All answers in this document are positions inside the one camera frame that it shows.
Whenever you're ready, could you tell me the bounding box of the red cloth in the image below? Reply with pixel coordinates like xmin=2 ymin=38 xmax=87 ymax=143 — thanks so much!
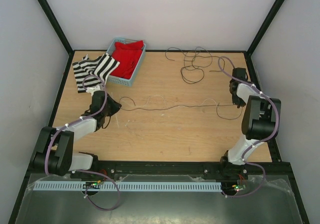
xmin=110 ymin=40 xmax=144 ymax=80

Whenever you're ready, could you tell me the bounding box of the light blue plastic basket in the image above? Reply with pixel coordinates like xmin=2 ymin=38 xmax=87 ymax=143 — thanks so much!
xmin=106 ymin=37 xmax=146 ymax=87

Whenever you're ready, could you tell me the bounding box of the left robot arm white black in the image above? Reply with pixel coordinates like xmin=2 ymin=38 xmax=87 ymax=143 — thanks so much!
xmin=29 ymin=90 xmax=122 ymax=178

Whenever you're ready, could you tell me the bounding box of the black white striped cloth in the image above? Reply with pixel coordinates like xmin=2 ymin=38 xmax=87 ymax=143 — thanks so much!
xmin=72 ymin=52 xmax=120 ymax=93

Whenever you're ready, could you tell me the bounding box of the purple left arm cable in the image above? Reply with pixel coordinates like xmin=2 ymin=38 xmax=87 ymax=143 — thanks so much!
xmin=44 ymin=75 xmax=121 ymax=211

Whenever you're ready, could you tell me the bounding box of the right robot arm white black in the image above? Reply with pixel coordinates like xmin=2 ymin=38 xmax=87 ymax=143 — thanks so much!
xmin=218 ymin=67 xmax=282 ymax=179

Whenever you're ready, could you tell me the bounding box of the translucent white zip tie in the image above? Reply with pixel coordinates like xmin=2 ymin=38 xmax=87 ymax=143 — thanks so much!
xmin=110 ymin=92 xmax=120 ymax=129

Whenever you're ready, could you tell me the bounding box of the black cage frame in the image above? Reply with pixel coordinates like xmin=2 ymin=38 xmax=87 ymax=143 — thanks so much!
xmin=8 ymin=0 xmax=309 ymax=224

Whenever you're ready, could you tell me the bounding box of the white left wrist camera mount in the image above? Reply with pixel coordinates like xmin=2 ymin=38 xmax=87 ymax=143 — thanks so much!
xmin=86 ymin=85 xmax=103 ymax=95

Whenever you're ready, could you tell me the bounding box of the light blue slotted cable duct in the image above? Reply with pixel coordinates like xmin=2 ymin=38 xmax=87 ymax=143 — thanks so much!
xmin=33 ymin=181 xmax=222 ymax=193

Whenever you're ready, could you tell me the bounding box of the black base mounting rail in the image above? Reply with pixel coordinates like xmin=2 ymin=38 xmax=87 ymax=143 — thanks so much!
xmin=26 ymin=160 xmax=293 ymax=181

